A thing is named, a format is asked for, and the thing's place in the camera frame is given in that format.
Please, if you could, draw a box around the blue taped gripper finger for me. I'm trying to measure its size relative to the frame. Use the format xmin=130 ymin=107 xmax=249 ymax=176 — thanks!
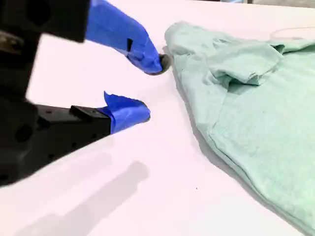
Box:
xmin=0 ymin=0 xmax=171 ymax=75
xmin=36 ymin=90 xmax=151 ymax=166

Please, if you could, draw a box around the pale green t-shirt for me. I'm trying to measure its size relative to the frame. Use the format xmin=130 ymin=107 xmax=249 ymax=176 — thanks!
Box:
xmin=164 ymin=21 xmax=315 ymax=236

